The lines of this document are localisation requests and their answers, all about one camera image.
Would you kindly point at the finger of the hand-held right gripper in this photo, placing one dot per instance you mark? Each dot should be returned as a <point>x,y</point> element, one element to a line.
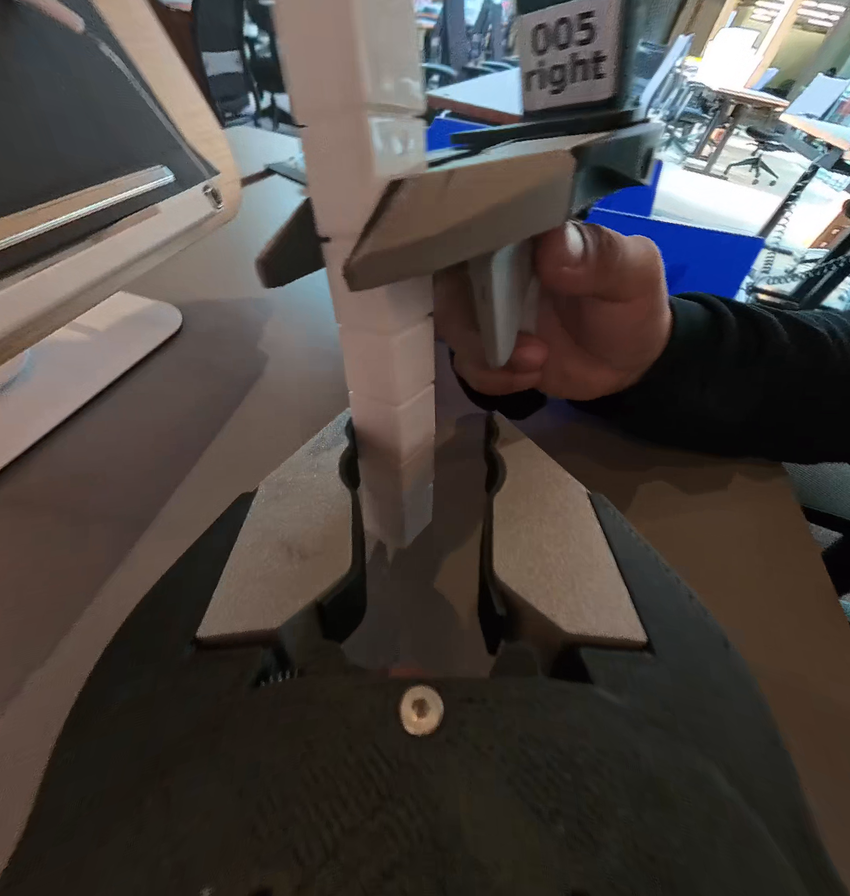
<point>292,248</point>
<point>467,224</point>

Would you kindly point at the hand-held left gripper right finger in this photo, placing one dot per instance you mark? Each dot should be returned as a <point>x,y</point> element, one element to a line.
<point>565,567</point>

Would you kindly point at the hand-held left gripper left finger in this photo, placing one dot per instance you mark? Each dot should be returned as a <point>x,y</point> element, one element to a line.
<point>285,560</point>

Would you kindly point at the white segmented bar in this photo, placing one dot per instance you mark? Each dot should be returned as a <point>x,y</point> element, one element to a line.
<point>376,350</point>

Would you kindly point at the person's right hand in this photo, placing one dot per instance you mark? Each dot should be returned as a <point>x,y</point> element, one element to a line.
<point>607,315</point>

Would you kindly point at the dark flat board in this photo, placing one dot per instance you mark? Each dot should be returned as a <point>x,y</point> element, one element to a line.
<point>285,172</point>

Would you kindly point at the white office desk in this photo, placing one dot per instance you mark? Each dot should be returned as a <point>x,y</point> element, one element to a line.
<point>481,94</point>

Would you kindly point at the blue storage bin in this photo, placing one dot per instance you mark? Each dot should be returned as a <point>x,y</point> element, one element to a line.
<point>705,266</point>

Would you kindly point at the black office chair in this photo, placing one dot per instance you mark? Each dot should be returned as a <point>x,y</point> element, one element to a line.
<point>232,63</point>
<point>754,150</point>

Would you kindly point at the white stand ledge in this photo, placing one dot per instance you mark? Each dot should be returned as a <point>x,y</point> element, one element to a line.
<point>117,259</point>

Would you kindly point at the white stand base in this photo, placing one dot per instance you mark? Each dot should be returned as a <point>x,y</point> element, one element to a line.
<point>103,364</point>

